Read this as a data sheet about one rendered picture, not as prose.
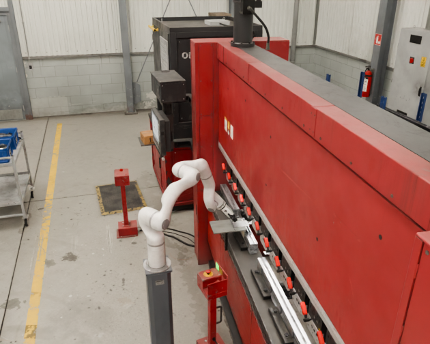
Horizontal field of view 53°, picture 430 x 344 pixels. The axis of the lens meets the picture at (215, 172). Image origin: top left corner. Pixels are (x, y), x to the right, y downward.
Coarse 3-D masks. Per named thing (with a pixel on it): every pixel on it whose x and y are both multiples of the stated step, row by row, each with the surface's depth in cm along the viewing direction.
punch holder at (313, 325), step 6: (312, 306) 214; (312, 312) 214; (312, 318) 215; (318, 318) 207; (312, 324) 215; (318, 324) 208; (324, 324) 205; (312, 330) 216; (318, 330) 209; (324, 330) 206; (324, 336) 209; (318, 342) 209; (324, 342) 210
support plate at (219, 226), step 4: (216, 220) 351; (220, 220) 351; (224, 220) 351; (228, 220) 351; (232, 220) 351; (240, 220) 351; (212, 224) 346; (216, 224) 346; (220, 224) 346; (224, 224) 346; (228, 224) 346; (212, 228) 340; (216, 228) 340; (220, 228) 340; (224, 228) 340; (228, 228) 340; (232, 228) 340; (236, 228) 340; (240, 228) 340; (244, 228) 340; (216, 232) 335; (220, 232) 335; (224, 232) 335; (228, 232) 336
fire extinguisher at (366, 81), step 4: (368, 68) 784; (372, 68) 789; (368, 72) 783; (372, 72) 789; (364, 76) 788; (368, 76) 784; (372, 76) 790; (364, 80) 789; (368, 80) 786; (372, 80) 791; (364, 84) 792; (368, 84) 789; (372, 84) 794; (364, 88) 794; (368, 88) 793; (364, 92) 797; (368, 92) 796; (364, 96) 799; (368, 96) 800
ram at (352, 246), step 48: (240, 96) 314; (240, 144) 325; (288, 144) 228; (288, 192) 234; (336, 192) 178; (288, 240) 240; (336, 240) 182; (384, 240) 147; (336, 288) 186; (384, 288) 149; (384, 336) 152
